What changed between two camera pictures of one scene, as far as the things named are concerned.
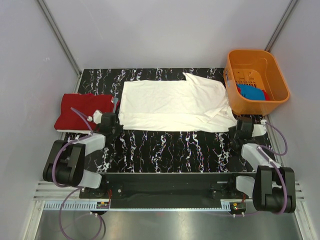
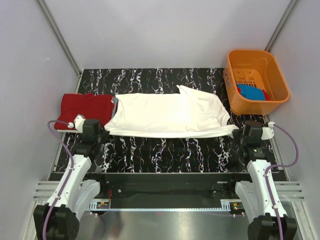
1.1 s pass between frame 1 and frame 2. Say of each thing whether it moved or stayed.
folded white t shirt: stayed
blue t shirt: stayed
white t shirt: moved
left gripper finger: moved
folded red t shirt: stayed
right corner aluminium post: stayed
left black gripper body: moved
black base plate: stayed
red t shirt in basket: stayed
